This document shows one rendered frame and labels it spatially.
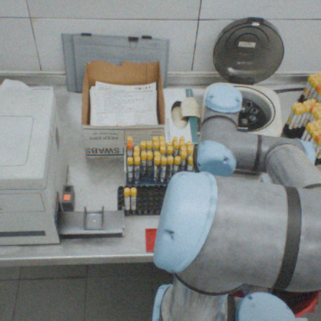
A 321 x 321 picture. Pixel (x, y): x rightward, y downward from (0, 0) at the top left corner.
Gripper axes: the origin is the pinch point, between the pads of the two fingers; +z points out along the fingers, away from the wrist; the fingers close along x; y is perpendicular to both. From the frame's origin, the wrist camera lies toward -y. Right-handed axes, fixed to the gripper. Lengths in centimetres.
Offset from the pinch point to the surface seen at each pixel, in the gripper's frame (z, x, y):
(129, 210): 7.9, 19.7, 1.4
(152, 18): -16, 13, 57
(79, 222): 6.3, 33.0, -3.4
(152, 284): 98, 9, 19
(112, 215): 6.3, 24.3, -1.2
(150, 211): 8.3, 13.7, 1.4
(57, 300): 98, 52, 12
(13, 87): 0, 56, 42
